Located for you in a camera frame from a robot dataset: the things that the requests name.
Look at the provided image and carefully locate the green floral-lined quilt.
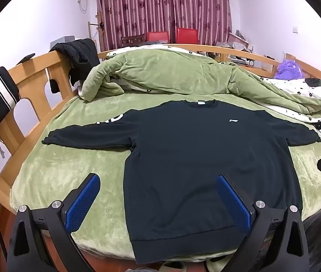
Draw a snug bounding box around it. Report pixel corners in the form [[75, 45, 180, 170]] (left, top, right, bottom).
[[81, 48, 321, 122]]

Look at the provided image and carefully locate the red chair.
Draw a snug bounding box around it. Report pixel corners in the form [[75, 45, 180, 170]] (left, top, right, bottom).
[[146, 31, 169, 44], [175, 28, 198, 45]]

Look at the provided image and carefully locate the dark wooden chair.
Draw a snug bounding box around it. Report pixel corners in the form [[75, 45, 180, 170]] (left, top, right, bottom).
[[121, 34, 146, 47]]

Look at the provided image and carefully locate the grey box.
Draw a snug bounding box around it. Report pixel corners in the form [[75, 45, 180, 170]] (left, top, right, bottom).
[[50, 35, 76, 49]]

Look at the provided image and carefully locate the black sweatshirt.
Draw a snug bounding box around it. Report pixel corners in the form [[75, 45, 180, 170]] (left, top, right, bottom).
[[42, 99, 321, 264]]

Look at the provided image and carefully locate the maroon floral curtain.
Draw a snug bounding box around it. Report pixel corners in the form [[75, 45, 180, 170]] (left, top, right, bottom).
[[96, 0, 232, 52]]

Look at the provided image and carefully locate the wooden bed frame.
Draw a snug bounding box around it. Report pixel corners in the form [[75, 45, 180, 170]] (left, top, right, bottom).
[[0, 43, 321, 272]]

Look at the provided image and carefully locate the wooden coat rack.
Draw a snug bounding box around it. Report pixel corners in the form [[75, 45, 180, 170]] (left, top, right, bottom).
[[87, 11, 106, 54]]

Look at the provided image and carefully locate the pile of cardboard boxes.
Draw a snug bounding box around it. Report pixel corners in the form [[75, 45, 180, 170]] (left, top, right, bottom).
[[216, 30, 263, 68]]

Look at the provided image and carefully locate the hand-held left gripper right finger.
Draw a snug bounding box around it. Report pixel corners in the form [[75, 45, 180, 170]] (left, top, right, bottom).
[[217, 174, 310, 272]]

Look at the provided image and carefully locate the black jacket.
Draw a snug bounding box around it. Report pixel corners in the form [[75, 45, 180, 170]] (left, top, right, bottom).
[[50, 38, 101, 94]]

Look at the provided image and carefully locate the purple plush toy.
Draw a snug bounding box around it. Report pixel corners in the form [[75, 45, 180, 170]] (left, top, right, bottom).
[[274, 59, 303, 80]]

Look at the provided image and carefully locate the green plush bed sheet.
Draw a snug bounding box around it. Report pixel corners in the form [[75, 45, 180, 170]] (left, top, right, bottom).
[[10, 91, 321, 264]]

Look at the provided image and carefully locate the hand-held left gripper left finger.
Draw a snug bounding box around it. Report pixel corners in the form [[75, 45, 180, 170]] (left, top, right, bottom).
[[6, 173, 101, 272]]

